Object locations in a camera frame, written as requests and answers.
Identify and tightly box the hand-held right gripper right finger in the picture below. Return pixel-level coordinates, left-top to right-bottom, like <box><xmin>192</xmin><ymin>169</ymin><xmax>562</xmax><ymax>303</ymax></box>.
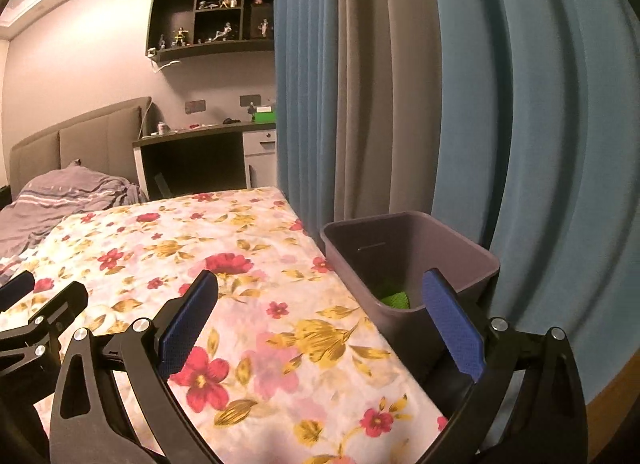
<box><xmin>422</xmin><ymin>268</ymin><xmax>588</xmax><ymax>464</ymax></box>

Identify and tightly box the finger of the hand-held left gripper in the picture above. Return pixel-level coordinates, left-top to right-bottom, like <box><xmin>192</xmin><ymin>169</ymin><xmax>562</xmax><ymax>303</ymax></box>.
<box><xmin>0</xmin><ymin>271</ymin><xmax>36</xmax><ymax>313</ymax></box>
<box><xmin>0</xmin><ymin>281</ymin><xmax>90</xmax><ymax>395</ymax></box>

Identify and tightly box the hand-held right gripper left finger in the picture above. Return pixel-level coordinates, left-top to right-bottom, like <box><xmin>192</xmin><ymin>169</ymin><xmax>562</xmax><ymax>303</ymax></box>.
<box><xmin>50</xmin><ymin>270</ymin><xmax>221</xmax><ymax>464</ymax></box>

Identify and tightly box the green foam net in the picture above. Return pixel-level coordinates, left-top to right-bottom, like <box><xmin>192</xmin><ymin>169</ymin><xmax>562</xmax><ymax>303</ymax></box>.
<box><xmin>380</xmin><ymin>286</ymin><xmax>412</xmax><ymax>311</ymax></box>

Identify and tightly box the grey plastic bin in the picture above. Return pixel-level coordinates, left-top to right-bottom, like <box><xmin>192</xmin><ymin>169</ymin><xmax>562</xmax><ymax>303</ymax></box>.
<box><xmin>320</xmin><ymin>211</ymin><xmax>501</xmax><ymax>410</ymax></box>

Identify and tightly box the floral tablecloth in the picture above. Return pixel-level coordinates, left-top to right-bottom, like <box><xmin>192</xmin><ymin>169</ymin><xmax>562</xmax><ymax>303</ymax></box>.
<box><xmin>0</xmin><ymin>186</ymin><xmax>451</xmax><ymax>464</ymax></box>

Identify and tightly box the grey striped duvet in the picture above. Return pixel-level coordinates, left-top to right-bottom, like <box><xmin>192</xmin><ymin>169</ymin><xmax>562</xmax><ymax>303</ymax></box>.
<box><xmin>0</xmin><ymin>164</ymin><xmax>149</xmax><ymax>255</ymax></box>

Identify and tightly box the dark wooden desk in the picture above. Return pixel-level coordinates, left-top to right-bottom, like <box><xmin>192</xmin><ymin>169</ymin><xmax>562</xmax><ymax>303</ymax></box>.
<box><xmin>132</xmin><ymin>121</ymin><xmax>278</xmax><ymax>199</ymax></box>

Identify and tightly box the grey padded headboard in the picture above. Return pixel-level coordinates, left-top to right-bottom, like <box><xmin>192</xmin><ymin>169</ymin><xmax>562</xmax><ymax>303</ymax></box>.
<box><xmin>10</xmin><ymin>96</ymin><xmax>153</xmax><ymax>197</ymax></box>

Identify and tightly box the white drawer cabinet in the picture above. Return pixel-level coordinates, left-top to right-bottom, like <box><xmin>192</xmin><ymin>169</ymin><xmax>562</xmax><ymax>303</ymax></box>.
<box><xmin>242</xmin><ymin>129</ymin><xmax>278</xmax><ymax>189</ymax></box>

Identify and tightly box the blue curtain panel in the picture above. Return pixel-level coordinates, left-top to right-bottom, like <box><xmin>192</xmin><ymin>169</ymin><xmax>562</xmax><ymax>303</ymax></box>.
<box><xmin>274</xmin><ymin>0</ymin><xmax>346</xmax><ymax>232</ymax></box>
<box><xmin>425</xmin><ymin>0</ymin><xmax>640</xmax><ymax>405</ymax></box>

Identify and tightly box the grey curtain panel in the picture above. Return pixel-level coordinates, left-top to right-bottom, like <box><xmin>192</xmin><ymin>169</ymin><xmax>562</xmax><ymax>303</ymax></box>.
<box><xmin>335</xmin><ymin>0</ymin><xmax>441</xmax><ymax>229</ymax></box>

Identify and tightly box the row of figurines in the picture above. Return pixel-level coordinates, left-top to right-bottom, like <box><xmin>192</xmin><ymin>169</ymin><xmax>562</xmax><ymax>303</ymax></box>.
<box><xmin>157</xmin><ymin>0</ymin><xmax>275</xmax><ymax>48</ymax></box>

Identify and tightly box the dark wall shelf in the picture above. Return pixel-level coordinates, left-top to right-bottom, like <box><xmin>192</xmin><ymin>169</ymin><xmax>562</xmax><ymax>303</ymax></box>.
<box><xmin>146</xmin><ymin>0</ymin><xmax>276</xmax><ymax>63</ymax></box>

